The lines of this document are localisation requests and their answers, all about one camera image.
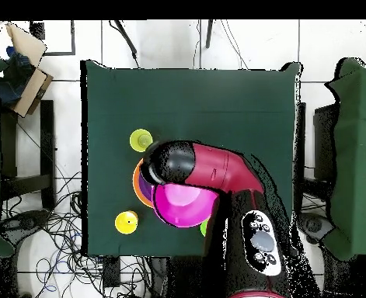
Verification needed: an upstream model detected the pink plastic bowl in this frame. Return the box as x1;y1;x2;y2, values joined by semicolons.
151;182;221;230

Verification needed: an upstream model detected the pale yellow plastic cup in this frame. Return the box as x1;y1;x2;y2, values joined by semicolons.
129;128;155;153

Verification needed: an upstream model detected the orange-yellow plastic cup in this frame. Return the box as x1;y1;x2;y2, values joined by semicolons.
114;210;139;235

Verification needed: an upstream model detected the purple plastic bowl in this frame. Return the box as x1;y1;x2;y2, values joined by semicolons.
138;172;155;203

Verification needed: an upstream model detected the black power adapter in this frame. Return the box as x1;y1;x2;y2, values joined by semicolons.
102;256;122;289

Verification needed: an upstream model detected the cardboard box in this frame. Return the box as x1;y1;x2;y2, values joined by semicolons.
5;22;54;119

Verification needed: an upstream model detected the dark blue cloth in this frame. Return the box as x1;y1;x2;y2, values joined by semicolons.
0;46;36;108

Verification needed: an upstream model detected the black chair base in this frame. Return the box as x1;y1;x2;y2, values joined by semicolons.
0;209;51;246
298;212;336;244

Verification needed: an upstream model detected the tangle of floor cables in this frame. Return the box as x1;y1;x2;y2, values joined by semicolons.
0;170;154;298

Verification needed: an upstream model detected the dark green tablecloth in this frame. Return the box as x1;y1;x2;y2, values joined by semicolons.
80;59;303;258

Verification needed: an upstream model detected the black tripod leg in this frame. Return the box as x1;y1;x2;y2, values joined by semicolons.
109;19;141;69
204;19;215;50

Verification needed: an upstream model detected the black stool frame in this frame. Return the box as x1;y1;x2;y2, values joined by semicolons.
0;99;57;210

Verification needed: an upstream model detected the black metal frame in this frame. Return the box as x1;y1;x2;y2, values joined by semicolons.
29;19;77;57

